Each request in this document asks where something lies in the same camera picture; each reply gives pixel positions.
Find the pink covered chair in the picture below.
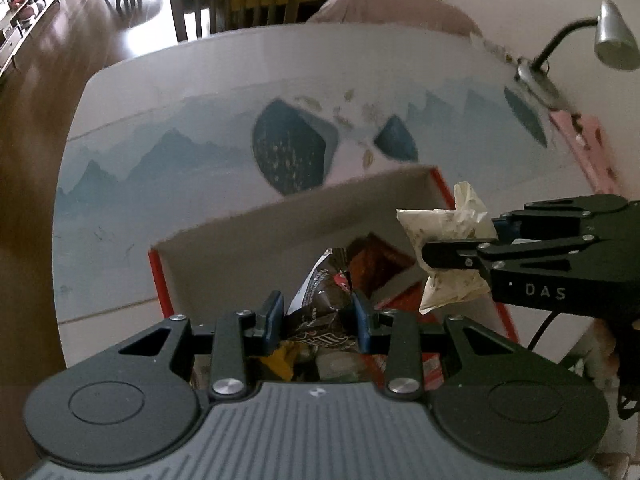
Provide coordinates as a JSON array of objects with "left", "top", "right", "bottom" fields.
[{"left": 305, "top": 0, "right": 483, "bottom": 36}]

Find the silver desk lamp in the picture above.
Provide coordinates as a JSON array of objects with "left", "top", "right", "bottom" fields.
[{"left": 515, "top": 0, "right": 640, "bottom": 108}]

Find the cardboard box with red edges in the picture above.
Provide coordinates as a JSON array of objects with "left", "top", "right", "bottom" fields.
[{"left": 147, "top": 165, "right": 523, "bottom": 391}]

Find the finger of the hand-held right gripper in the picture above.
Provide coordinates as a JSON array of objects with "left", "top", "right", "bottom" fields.
[
  {"left": 422, "top": 234, "right": 598, "bottom": 273},
  {"left": 492, "top": 194, "right": 630, "bottom": 241}
]

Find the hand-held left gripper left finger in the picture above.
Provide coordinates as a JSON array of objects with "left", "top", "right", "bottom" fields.
[{"left": 117, "top": 290, "right": 285, "bottom": 401}]

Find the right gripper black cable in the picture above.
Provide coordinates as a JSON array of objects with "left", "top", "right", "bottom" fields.
[{"left": 527, "top": 310, "right": 556, "bottom": 351}]

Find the orange snack packet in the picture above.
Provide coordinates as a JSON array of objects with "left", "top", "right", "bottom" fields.
[{"left": 260, "top": 342, "right": 296, "bottom": 381}]

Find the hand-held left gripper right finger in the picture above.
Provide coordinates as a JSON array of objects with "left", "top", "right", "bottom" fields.
[{"left": 351, "top": 291, "right": 521, "bottom": 401}]

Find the beige snack bag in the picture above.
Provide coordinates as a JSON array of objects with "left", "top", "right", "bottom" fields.
[{"left": 396, "top": 180, "right": 501, "bottom": 316}]

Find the long television cabinet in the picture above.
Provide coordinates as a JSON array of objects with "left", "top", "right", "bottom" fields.
[{"left": 0, "top": 0, "right": 63, "bottom": 78}]

